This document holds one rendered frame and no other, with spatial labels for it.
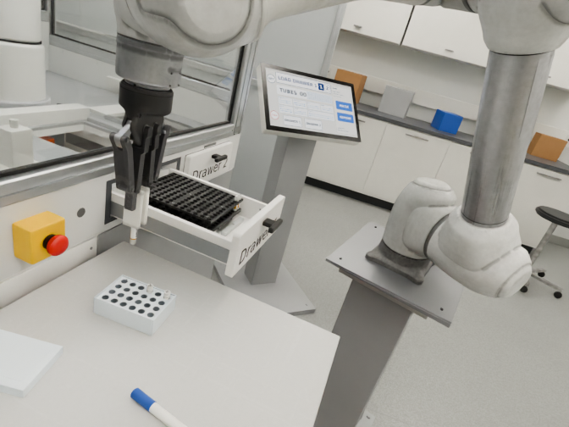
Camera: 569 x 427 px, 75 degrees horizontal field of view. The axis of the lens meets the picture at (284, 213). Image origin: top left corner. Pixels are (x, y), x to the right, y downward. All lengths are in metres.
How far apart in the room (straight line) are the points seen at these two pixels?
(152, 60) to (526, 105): 0.63
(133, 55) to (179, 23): 0.20
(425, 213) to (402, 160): 2.79
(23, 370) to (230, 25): 0.57
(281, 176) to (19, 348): 1.36
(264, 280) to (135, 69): 1.73
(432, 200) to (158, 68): 0.77
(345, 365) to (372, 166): 2.73
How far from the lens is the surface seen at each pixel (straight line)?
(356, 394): 1.42
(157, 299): 0.78
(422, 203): 1.06
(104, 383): 0.70
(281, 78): 1.73
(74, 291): 0.86
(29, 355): 0.73
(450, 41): 4.13
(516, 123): 0.82
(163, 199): 0.92
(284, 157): 1.79
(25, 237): 0.78
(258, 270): 2.09
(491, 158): 0.85
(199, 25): 0.37
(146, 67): 0.56
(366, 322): 1.24
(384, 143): 3.79
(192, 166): 1.18
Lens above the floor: 1.30
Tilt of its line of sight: 24 degrees down
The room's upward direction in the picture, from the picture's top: 15 degrees clockwise
